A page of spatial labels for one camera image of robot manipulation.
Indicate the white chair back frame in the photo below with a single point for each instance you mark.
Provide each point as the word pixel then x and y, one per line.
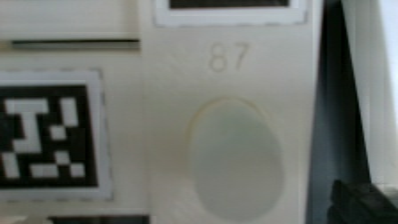
pixel 157 105

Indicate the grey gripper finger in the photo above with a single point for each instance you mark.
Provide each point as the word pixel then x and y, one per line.
pixel 361 206

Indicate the white chair seat part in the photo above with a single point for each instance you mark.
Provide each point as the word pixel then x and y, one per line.
pixel 372 28

